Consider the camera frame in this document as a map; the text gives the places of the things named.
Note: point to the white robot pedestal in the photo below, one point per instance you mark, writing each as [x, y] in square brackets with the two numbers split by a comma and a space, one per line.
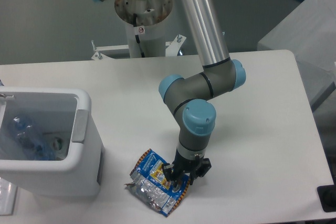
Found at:
[144, 25]

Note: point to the white pedestal foot frame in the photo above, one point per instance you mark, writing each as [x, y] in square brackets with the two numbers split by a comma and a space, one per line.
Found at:
[172, 48]

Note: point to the grey covered side table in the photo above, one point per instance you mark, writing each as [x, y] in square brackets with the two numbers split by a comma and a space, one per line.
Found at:
[309, 33]

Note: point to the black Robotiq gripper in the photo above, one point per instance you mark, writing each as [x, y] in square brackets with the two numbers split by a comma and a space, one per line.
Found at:
[197, 167]

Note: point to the crushed clear plastic bottle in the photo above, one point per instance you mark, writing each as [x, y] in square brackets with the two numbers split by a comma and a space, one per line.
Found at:
[26, 133]

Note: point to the black device at table edge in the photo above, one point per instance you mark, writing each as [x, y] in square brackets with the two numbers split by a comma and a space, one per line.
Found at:
[327, 197]

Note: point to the crumpled white trash piece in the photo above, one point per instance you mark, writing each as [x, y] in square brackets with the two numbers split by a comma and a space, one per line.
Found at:
[57, 144]

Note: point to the blue snack wrapper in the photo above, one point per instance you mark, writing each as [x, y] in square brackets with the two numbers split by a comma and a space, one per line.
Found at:
[151, 186]

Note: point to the white plastic trash can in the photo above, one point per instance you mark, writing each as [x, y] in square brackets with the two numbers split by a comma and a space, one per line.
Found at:
[55, 110]

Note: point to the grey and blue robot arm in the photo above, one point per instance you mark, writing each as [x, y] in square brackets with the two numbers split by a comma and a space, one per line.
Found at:
[186, 98]

